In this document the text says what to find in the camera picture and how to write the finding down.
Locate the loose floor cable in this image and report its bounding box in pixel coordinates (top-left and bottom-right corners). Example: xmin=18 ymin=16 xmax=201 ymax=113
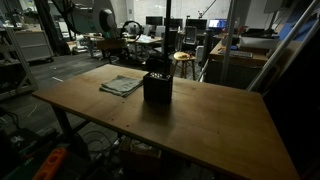
xmin=79 ymin=129 xmax=118 ymax=155

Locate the cardboard box with clutter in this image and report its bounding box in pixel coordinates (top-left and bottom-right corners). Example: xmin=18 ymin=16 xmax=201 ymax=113
xmin=118 ymin=135 xmax=163 ymax=169

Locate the round wooden stool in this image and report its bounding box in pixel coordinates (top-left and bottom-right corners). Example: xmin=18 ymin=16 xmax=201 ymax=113
xmin=172 ymin=51 xmax=198 ymax=81

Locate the grey computer keyboard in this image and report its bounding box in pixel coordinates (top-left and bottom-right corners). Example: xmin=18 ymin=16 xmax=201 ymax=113
xmin=217 ymin=49 xmax=254 ymax=60

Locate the grey-white cloth towel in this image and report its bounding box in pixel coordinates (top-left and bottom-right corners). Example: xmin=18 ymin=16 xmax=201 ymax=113
xmin=98 ymin=74 xmax=144 ymax=99

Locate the grey office chair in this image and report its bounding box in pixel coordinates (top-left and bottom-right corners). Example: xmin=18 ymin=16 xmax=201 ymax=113
xmin=182 ymin=25 xmax=198 ymax=47

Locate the grey drawer cabinet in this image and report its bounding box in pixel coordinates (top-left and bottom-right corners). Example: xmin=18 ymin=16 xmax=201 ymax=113
xmin=13 ymin=29 xmax=55 ymax=63

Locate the black perforated box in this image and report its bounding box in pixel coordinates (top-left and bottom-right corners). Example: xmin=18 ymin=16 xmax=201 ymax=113
xmin=142 ymin=71 xmax=174 ymax=104

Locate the black vertical pole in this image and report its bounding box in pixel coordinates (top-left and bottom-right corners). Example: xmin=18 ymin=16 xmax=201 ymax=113
xmin=162 ymin=0 xmax=173 ymax=76

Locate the black table leg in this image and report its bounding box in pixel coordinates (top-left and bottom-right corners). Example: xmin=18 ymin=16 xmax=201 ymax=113
xmin=50 ymin=105 xmax=92 ymax=162

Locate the wooden top workbench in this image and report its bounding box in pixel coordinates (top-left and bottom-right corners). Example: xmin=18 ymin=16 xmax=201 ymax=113
xmin=203 ymin=39 xmax=270 ymax=90

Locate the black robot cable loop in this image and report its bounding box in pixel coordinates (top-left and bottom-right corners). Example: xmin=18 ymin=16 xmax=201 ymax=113
xmin=120 ymin=20 xmax=144 ymax=43

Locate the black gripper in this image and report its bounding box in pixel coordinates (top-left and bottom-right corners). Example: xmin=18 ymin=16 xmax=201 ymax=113
xmin=105 ymin=48 xmax=130 ymax=65

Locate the blue panel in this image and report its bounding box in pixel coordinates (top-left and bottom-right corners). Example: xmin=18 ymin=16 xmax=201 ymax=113
xmin=277 ymin=14 xmax=316 ymax=43

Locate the aluminium rack frame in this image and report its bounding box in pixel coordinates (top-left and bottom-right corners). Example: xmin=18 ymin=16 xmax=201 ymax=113
xmin=0 ymin=26 xmax=39 ymax=102

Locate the lit blue computer screen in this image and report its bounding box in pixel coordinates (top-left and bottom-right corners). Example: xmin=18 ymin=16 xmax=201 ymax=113
xmin=207 ymin=18 xmax=228 ymax=30

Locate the silver vertical pole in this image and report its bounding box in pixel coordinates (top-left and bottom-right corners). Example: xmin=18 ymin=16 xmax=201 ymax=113
xmin=219 ymin=0 xmax=240 ymax=86

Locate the cluttered wooden office desk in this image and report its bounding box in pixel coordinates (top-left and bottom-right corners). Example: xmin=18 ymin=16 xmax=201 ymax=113
xmin=82 ymin=32 xmax=165 ymax=54

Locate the slanted aluminium bar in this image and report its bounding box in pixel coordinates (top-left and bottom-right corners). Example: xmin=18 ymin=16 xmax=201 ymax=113
xmin=246 ymin=0 xmax=320 ymax=93

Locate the dark computer monitor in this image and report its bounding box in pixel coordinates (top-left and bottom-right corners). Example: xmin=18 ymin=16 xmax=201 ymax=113
xmin=145 ymin=15 xmax=164 ymax=27
xmin=185 ymin=17 xmax=209 ymax=32

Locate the orange plastic tool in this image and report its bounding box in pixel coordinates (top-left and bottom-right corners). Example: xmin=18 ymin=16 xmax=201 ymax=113
xmin=32 ymin=147 xmax=69 ymax=180

